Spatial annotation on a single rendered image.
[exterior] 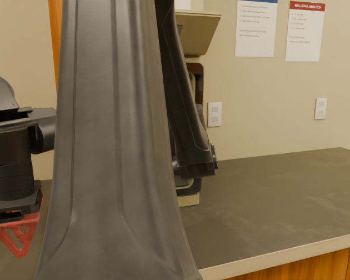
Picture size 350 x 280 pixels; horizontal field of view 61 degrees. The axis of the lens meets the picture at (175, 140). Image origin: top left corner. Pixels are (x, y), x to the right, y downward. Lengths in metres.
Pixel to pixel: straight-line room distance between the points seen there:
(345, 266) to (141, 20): 0.98
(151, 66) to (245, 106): 1.35
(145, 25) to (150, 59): 0.02
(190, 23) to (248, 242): 0.57
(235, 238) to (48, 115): 0.56
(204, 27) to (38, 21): 0.68
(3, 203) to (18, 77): 0.82
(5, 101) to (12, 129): 0.04
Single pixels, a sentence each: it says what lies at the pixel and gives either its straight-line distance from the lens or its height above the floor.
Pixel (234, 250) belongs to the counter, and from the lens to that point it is 0.79.
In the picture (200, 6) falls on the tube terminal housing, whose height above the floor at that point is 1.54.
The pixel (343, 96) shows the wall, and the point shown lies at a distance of 1.90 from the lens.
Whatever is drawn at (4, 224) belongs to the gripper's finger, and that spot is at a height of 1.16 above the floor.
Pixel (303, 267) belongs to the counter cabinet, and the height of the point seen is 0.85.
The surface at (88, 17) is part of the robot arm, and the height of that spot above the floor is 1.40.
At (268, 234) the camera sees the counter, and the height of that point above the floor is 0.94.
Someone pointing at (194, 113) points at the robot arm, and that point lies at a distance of 0.46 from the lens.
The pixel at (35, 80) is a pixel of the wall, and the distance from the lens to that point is 1.26.
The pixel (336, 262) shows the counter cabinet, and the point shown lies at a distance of 1.03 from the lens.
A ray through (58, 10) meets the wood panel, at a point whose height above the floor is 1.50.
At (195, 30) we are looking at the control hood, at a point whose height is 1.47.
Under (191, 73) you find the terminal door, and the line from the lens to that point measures 0.86.
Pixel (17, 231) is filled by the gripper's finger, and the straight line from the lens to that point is 0.59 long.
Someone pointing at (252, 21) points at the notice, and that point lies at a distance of 1.50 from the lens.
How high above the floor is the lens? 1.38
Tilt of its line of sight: 14 degrees down
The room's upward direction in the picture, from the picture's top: straight up
